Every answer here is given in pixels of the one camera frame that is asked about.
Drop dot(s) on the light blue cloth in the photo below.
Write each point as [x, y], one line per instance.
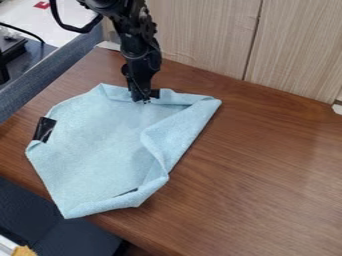
[102, 146]

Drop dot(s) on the dark chair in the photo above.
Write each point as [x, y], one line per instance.
[40, 226]

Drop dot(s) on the black lab device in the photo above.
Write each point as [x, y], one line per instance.
[9, 50]

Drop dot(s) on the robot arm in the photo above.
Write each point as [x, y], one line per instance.
[131, 23]

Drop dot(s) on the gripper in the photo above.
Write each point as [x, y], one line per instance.
[143, 66]

